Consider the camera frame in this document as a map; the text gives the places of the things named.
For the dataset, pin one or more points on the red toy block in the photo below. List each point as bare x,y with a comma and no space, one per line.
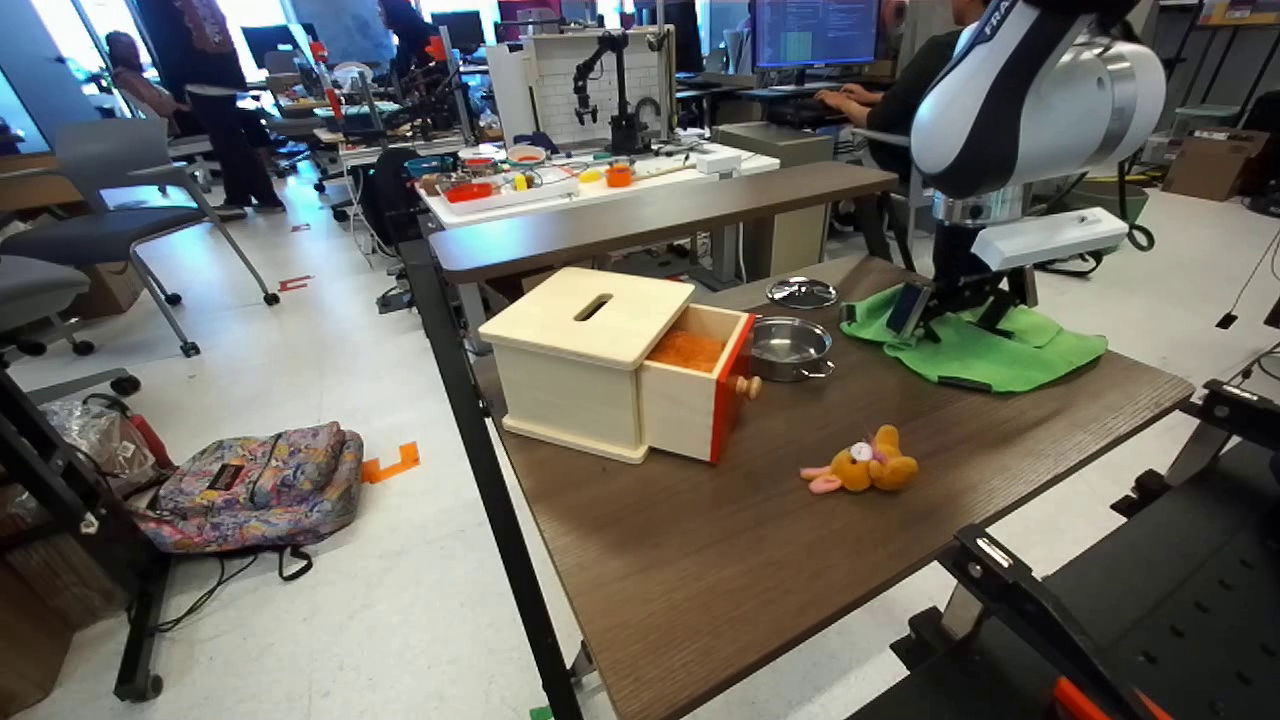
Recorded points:
468,188

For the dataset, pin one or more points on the grey chair with black legs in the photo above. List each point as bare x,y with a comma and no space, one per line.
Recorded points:
122,161

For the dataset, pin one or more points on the colourful patterned backpack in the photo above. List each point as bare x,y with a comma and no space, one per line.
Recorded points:
253,484

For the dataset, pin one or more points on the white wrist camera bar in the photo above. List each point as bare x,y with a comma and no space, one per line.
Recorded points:
1054,236

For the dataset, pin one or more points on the orange cup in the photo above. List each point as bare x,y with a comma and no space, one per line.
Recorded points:
622,175

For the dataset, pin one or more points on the cardboard box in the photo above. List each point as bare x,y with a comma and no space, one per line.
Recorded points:
1210,161

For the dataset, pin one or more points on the orange plush toy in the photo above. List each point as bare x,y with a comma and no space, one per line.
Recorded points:
875,465

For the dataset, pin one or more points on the steel bowl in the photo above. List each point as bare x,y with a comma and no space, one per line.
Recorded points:
791,348

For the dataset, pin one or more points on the cream wooden box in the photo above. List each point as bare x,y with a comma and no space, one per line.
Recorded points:
572,352

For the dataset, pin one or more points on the grey workbench with items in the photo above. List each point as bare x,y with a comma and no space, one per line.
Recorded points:
640,222

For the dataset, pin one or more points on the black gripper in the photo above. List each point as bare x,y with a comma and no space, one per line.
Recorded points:
959,263

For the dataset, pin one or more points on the steel lid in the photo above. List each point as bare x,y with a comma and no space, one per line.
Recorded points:
803,289

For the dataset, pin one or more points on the black metal stand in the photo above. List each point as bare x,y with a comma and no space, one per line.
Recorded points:
83,523

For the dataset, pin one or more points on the green cloth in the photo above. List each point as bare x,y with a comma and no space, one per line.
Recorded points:
1004,362

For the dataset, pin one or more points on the wooden drawer with orange front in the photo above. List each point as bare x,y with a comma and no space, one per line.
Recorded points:
681,402

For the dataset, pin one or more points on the black metal rig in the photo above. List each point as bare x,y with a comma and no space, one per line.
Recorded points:
1173,602

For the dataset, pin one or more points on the computer monitor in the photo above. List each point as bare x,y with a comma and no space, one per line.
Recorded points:
812,30

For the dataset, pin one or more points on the white board panel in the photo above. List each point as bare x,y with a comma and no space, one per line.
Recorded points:
555,85

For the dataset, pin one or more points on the small black robot arm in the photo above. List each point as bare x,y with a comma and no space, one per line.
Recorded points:
624,125

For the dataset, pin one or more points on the orange tape piece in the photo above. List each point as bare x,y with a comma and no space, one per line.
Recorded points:
394,465

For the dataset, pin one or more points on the white tray with toys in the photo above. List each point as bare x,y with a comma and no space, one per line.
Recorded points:
666,175

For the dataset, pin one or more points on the grey chair with castors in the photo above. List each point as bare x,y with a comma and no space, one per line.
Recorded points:
33,286

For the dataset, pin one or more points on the grey office chair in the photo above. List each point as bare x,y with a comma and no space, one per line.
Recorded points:
883,139

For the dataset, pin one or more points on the standing person in dark clothes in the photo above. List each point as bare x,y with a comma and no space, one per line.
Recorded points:
214,105

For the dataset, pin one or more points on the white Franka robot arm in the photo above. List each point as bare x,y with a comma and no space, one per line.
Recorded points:
1042,93

